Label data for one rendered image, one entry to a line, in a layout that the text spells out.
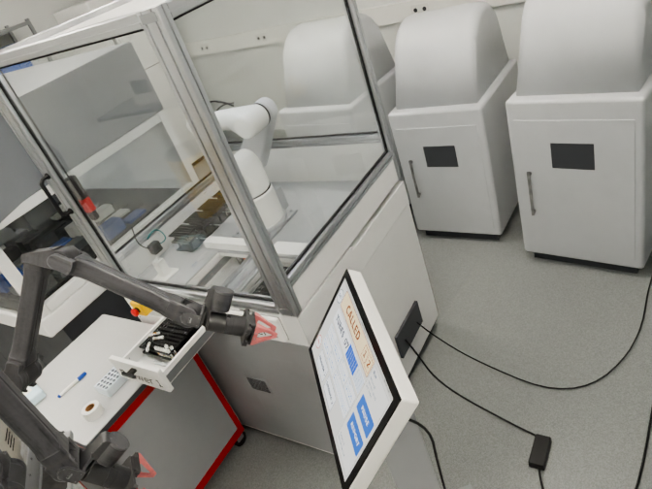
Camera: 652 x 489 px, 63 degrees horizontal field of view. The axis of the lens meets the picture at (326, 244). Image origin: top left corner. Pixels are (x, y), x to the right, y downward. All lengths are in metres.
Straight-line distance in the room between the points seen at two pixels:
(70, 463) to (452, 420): 1.71
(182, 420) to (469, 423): 1.26
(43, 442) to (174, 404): 1.13
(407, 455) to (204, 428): 1.24
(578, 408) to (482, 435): 0.42
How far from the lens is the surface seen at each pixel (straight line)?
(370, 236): 2.26
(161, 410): 2.42
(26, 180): 2.75
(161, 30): 1.51
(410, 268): 2.64
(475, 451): 2.52
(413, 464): 1.66
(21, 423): 1.36
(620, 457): 2.51
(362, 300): 1.43
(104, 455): 1.44
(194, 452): 2.63
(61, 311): 2.87
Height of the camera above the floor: 2.09
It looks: 32 degrees down
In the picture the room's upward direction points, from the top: 21 degrees counter-clockwise
